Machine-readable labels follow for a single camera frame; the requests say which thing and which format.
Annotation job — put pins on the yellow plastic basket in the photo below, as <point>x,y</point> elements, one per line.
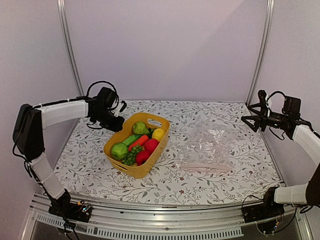
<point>138,172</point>

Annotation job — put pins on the red apple near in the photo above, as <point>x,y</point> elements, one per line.
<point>142,157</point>

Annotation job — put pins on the red apple far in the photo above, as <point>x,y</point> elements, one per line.
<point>151,145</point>

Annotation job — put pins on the right aluminium frame post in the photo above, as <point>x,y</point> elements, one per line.
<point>270,5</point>

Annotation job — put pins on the aluminium frame post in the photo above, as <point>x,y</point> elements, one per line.
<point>270,5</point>
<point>61,6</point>

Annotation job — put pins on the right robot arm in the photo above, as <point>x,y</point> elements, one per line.
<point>299,131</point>

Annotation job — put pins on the green apple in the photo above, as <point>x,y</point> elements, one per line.
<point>140,128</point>
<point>119,151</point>

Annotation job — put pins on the green cucumber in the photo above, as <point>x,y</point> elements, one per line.
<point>131,139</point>

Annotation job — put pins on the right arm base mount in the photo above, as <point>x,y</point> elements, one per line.
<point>265,210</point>

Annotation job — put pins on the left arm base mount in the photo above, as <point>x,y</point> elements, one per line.
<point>63,207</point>

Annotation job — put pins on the front aluminium rail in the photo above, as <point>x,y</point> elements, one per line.
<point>120,220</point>

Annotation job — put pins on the yellow lemon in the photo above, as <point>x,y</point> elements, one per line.
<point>158,134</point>

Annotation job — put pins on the clear zip top bag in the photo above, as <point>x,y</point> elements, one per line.
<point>207,148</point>

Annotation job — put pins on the left aluminium frame post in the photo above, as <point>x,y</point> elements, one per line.
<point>61,6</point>

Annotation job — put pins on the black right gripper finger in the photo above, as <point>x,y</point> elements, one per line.
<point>255,108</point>
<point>253,121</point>

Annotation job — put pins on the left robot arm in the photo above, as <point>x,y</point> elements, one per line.
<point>32,120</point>

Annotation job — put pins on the orange carrot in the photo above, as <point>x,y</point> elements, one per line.
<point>139,142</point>

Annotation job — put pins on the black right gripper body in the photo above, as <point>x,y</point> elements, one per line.
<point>264,122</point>

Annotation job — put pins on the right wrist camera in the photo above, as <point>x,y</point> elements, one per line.
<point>262,99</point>

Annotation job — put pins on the red apple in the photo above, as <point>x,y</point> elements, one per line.
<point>142,157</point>
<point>151,145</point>

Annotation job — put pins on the floral table mat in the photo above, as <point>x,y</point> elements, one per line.
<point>84,169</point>

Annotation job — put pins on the green grape bunch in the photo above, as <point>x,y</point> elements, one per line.
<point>130,158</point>

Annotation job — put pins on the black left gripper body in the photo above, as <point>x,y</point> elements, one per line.
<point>108,123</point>

